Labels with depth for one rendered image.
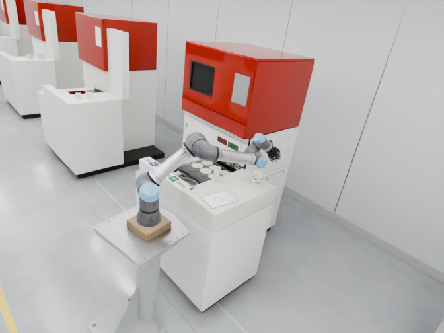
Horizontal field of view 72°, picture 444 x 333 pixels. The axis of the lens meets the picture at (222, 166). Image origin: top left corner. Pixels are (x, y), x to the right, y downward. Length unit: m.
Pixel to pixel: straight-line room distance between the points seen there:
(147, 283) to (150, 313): 0.31
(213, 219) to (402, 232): 2.30
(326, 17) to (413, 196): 2.02
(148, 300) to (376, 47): 2.97
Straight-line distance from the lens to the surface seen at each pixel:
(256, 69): 2.24
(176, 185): 2.17
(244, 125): 2.35
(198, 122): 2.82
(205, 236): 2.07
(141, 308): 2.47
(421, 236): 3.68
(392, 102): 3.42
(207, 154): 1.81
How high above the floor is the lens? 2.09
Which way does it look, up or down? 27 degrees down
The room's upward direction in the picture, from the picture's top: 8 degrees clockwise
